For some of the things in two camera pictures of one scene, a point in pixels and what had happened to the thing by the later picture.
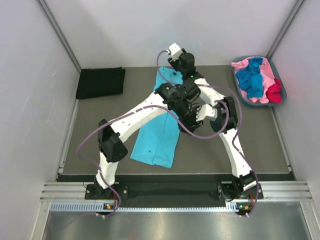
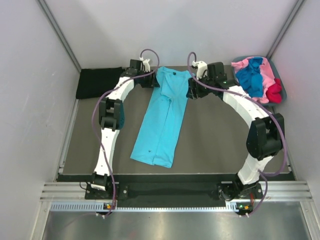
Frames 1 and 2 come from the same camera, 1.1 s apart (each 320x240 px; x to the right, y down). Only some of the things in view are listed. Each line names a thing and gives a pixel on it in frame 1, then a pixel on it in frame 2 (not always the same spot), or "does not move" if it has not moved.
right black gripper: (173, 63) -> (194, 89)
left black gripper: (190, 123) -> (152, 82)
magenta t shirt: (274, 92) does not move
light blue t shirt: (155, 143) does not move
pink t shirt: (267, 74) does not move
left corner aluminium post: (49, 15) does not move
